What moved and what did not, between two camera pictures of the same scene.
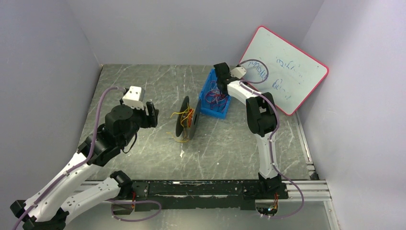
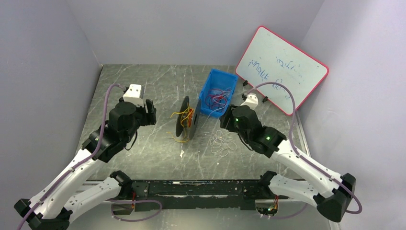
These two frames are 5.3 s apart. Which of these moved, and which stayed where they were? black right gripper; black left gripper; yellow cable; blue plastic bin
Moved: black right gripper
Stayed: blue plastic bin; yellow cable; black left gripper
